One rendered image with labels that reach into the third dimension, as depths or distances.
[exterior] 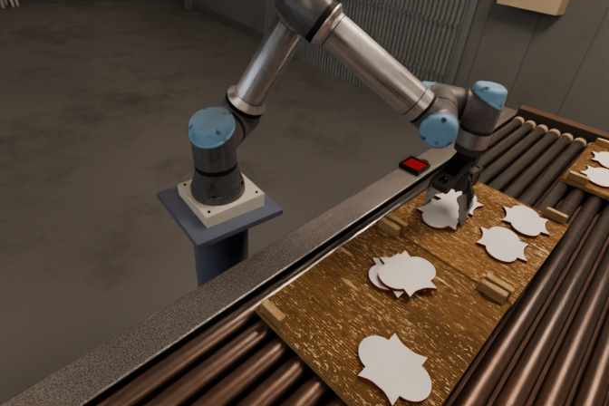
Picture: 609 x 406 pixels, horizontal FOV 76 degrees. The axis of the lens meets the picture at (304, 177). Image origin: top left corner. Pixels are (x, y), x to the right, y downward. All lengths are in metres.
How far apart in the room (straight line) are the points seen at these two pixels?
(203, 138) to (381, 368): 0.64
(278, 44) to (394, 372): 0.74
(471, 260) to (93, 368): 0.81
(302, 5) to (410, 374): 0.69
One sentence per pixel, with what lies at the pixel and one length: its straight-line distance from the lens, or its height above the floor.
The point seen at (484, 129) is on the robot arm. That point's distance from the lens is 0.99.
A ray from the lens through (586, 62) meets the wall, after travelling 3.55.
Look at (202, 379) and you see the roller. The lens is 0.76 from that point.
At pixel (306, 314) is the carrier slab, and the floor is 0.94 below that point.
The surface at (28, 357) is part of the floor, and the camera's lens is 2.08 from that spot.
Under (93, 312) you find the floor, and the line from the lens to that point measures 2.12.
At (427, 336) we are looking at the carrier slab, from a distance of 0.83.
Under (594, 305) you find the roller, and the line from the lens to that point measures 1.11.
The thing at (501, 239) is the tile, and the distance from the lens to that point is 1.11.
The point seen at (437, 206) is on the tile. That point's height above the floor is 0.95.
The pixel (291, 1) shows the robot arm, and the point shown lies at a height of 1.44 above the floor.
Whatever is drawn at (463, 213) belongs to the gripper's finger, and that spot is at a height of 0.98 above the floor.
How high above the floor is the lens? 1.58
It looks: 34 degrees down
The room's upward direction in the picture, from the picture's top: 6 degrees clockwise
